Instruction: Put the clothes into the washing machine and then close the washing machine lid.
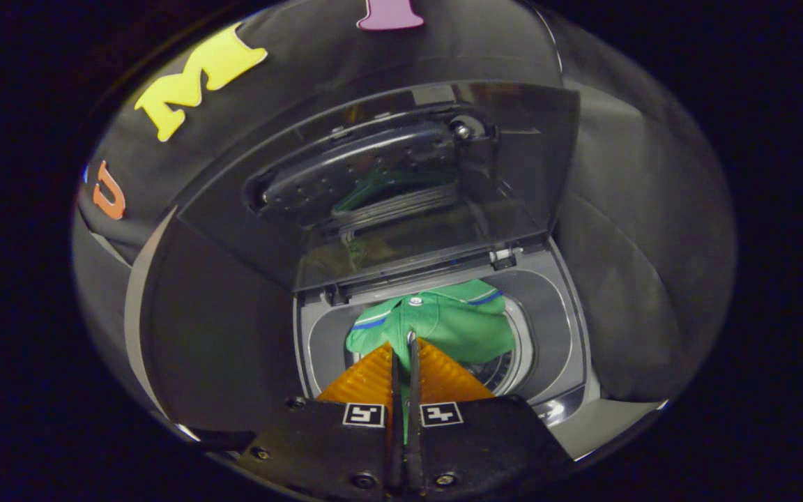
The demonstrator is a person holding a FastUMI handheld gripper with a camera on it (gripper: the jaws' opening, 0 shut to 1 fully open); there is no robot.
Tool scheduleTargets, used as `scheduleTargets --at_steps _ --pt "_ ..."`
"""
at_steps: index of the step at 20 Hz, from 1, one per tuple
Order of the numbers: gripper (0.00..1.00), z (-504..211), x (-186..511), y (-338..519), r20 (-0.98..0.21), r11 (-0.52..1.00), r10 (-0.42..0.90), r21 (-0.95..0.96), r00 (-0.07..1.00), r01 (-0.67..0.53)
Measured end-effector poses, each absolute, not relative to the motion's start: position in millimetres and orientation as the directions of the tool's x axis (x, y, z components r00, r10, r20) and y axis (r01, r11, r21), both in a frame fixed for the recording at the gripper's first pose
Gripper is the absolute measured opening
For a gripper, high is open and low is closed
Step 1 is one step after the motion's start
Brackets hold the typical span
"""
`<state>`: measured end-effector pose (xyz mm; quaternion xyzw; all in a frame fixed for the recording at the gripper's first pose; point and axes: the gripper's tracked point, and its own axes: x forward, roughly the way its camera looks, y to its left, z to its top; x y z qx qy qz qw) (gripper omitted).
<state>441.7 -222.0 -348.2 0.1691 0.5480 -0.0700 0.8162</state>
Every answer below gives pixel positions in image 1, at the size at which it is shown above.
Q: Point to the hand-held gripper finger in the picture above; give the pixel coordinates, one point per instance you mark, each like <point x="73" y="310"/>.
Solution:
<point x="396" y="432"/>
<point x="413" y="432"/>

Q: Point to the dark washing machine lid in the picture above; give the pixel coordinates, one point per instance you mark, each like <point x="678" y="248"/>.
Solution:
<point x="499" y="174"/>

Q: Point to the green polo shirt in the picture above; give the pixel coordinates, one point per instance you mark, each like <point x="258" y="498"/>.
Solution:
<point x="457" y="324"/>

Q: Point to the black backdrop cloth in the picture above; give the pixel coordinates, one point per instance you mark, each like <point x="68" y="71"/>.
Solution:
<point x="638" y="244"/>

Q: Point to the grey cabinet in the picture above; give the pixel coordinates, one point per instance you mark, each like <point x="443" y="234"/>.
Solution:
<point x="220" y="335"/>

